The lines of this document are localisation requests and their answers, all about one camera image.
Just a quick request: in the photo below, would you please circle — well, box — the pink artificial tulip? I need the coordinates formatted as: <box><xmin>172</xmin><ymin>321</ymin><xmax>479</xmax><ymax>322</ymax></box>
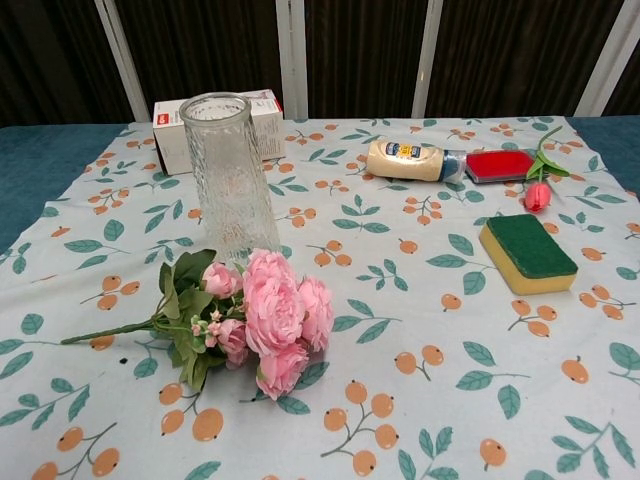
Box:
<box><xmin>523</xmin><ymin>124</ymin><xmax>572</xmax><ymax>215</ymax></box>

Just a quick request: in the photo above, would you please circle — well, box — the mayonnaise squeeze bottle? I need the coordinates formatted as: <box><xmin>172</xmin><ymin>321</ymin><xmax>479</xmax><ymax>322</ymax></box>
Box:
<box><xmin>366</xmin><ymin>138</ymin><xmax>469</xmax><ymax>184</ymax></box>

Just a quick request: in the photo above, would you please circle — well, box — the pink artificial peony bouquet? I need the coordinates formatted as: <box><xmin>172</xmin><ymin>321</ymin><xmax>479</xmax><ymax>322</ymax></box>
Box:
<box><xmin>59</xmin><ymin>248</ymin><xmax>335</xmax><ymax>402</ymax></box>

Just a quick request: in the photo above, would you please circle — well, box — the white cardboard product box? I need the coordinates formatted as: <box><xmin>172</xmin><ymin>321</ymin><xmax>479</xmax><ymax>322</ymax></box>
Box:
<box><xmin>152</xmin><ymin>89</ymin><xmax>285</xmax><ymax>176</ymax></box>

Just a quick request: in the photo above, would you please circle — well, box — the white screen frame post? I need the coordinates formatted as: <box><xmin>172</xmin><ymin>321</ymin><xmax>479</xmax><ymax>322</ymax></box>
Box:
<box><xmin>407</xmin><ymin>0</ymin><xmax>446</xmax><ymax>120</ymax></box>
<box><xmin>94</xmin><ymin>0</ymin><xmax>151</xmax><ymax>124</ymax></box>
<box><xmin>279</xmin><ymin>0</ymin><xmax>309</xmax><ymax>121</ymax></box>
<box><xmin>573</xmin><ymin>0</ymin><xmax>634</xmax><ymax>119</ymax></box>

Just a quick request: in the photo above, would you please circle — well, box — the clear textured glass vase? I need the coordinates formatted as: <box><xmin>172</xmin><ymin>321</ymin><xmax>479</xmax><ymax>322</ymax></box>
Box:
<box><xmin>178</xmin><ymin>92</ymin><xmax>281</xmax><ymax>266</ymax></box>

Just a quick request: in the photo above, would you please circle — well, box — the red ink pad case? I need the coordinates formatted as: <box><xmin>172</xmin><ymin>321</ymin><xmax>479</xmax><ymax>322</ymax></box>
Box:
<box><xmin>464</xmin><ymin>148</ymin><xmax>537</xmax><ymax>185</ymax></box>

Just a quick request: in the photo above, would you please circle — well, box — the teal table cover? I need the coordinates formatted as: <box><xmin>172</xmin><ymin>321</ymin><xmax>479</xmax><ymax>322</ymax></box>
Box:
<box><xmin>0</xmin><ymin>114</ymin><xmax>640</xmax><ymax>256</ymax></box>

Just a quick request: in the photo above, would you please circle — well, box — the green and yellow sponge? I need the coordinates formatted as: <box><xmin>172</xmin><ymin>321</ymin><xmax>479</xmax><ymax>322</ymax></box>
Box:
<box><xmin>478</xmin><ymin>213</ymin><xmax>580</xmax><ymax>296</ymax></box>

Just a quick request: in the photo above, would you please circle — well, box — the fruit and leaf print tablecloth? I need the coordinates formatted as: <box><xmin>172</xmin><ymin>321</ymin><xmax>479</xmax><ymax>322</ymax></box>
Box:
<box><xmin>0</xmin><ymin>115</ymin><xmax>640</xmax><ymax>480</ymax></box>

